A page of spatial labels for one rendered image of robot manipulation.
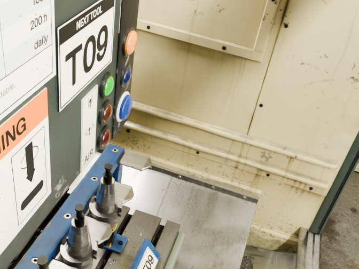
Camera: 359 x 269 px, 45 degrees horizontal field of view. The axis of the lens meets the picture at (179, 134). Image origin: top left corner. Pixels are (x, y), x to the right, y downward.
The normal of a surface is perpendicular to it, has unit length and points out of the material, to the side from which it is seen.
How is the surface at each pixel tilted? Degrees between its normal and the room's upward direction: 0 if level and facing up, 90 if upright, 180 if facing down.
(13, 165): 90
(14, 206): 90
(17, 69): 90
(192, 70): 90
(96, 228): 0
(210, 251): 24
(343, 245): 0
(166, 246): 0
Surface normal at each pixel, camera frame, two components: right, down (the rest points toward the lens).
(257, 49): -0.29, 0.54
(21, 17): 0.95, 0.29
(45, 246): 0.15, -0.79
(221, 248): 0.02, -0.50
